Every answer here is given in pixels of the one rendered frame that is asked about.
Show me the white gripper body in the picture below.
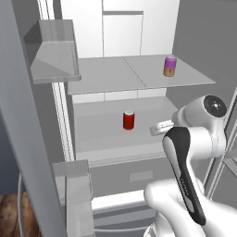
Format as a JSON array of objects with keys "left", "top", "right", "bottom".
[{"left": 149, "top": 119, "right": 175, "bottom": 137}]

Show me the grey fridge drawer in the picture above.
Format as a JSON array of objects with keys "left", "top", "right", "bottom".
[{"left": 88, "top": 154, "right": 176, "bottom": 199}]

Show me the grey fridge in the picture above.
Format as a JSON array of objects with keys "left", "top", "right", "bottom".
[{"left": 36, "top": 0, "right": 237, "bottom": 237}]

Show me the red soda can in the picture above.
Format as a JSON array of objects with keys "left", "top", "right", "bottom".
[{"left": 122, "top": 109, "right": 136, "bottom": 131}]

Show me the grey fridge door handle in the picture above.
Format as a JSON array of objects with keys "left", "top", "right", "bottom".
[{"left": 17, "top": 171, "right": 27, "bottom": 237}]

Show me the white fridge shelf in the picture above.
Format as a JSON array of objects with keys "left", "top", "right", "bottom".
[{"left": 73, "top": 95, "right": 181, "bottom": 162}]

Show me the large grey door bin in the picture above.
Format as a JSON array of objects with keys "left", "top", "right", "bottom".
[{"left": 23, "top": 19, "right": 82, "bottom": 85}]

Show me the small grey door bin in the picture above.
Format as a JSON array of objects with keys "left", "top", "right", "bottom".
[{"left": 51, "top": 159, "right": 95, "bottom": 237}]

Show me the purple and orange soda can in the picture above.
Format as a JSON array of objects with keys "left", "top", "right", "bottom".
[{"left": 162, "top": 55, "right": 178, "bottom": 78}]

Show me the glass fridge shelf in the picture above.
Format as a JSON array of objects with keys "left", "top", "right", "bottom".
[{"left": 67, "top": 54, "right": 217, "bottom": 96}]

